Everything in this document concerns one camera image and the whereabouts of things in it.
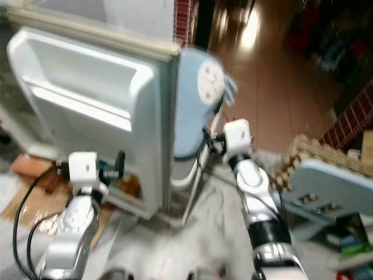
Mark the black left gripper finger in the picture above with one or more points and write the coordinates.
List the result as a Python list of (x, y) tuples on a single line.
[(120, 161)]

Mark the blue plastic tub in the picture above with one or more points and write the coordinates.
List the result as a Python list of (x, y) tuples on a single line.
[(352, 240)]

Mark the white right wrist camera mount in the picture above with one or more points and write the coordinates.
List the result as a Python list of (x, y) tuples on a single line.
[(237, 135)]

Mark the brown egg tray stack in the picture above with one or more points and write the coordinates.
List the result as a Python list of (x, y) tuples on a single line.
[(309, 157)]

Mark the flattened brown cardboard sheet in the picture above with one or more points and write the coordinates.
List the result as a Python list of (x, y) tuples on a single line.
[(20, 207)]

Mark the light blue plastic chair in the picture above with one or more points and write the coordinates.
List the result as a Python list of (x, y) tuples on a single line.
[(332, 186)]

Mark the red clay brick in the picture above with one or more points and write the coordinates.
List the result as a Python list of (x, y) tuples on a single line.
[(35, 166)]

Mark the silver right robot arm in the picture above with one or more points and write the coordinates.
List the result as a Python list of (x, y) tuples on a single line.
[(256, 186)]

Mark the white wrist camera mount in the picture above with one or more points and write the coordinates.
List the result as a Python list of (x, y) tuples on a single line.
[(237, 135), (83, 168)]

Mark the grey robot left leg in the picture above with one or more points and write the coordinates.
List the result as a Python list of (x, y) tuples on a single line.
[(115, 275)]

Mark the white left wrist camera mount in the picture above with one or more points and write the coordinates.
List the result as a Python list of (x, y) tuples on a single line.
[(83, 168)]

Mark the silver mini fridge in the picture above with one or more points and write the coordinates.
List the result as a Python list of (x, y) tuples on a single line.
[(93, 87)]

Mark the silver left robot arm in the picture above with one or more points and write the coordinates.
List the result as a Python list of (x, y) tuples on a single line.
[(73, 227)]

